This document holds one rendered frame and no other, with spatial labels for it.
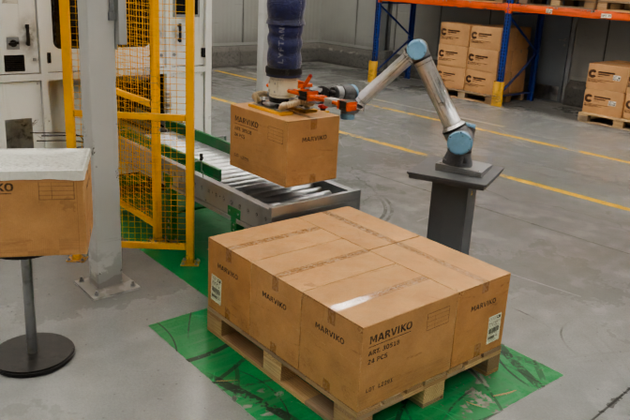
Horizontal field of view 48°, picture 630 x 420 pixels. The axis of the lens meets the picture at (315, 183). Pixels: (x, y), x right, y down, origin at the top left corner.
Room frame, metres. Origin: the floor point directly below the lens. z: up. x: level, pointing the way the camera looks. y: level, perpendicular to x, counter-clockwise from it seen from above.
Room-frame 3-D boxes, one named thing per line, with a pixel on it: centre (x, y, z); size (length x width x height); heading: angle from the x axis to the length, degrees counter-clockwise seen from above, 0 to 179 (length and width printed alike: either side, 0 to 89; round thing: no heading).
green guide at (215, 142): (5.37, 0.76, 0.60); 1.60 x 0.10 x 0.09; 40
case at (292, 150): (4.32, 0.22, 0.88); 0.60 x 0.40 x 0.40; 41
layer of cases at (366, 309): (3.33, -0.22, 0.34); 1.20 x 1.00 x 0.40; 40
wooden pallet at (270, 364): (3.33, -0.22, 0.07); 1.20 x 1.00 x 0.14; 40
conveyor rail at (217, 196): (4.71, 0.99, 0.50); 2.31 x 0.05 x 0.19; 40
